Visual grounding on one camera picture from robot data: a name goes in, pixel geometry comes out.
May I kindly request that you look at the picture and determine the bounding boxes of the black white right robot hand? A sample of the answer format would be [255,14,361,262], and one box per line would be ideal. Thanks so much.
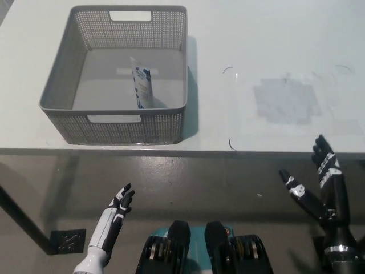
[278,134,358,252]

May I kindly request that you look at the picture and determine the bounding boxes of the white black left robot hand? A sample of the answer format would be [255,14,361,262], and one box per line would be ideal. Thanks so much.
[87,182,136,255]

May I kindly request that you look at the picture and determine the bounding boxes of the white shampoo tube blue cap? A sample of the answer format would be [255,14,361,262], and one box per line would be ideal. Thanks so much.
[129,55,154,110]

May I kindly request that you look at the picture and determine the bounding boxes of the black ribbed left torso block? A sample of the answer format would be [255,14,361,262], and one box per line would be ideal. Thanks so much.
[135,220,192,274]

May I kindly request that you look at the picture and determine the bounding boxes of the black ribbed torso block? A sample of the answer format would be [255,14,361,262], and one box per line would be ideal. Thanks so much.
[204,221,273,274]
[135,220,192,274]

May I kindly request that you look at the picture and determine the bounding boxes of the black metal table leg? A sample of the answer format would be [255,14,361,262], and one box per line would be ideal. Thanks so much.
[0,184,59,256]

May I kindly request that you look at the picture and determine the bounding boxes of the black ribbed right torso block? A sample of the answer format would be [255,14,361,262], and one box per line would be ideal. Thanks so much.
[204,221,273,274]

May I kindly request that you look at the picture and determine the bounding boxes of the grey perforated plastic basket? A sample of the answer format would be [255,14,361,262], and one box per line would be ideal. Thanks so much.
[39,5,189,145]

